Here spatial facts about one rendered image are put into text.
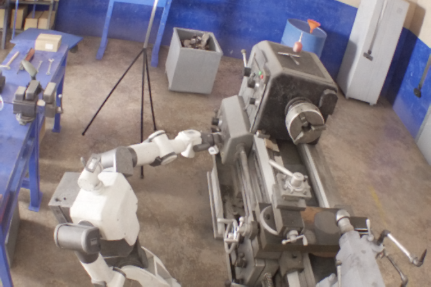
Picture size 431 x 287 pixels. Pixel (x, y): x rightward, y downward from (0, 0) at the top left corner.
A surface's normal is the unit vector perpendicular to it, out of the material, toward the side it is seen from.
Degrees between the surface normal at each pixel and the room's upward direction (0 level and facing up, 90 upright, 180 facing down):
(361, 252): 0
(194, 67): 90
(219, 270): 0
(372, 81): 90
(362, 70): 90
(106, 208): 23
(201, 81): 90
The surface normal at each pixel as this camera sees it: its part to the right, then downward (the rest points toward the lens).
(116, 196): 0.55, -0.58
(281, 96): 0.07, 0.54
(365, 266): 0.23, -0.82
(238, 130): -0.32, -0.78
